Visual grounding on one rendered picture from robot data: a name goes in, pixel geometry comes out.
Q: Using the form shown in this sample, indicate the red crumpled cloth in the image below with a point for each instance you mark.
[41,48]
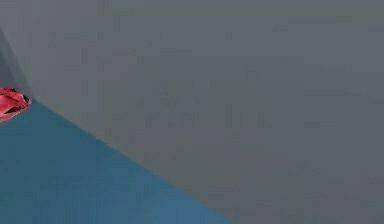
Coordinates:
[10,102]

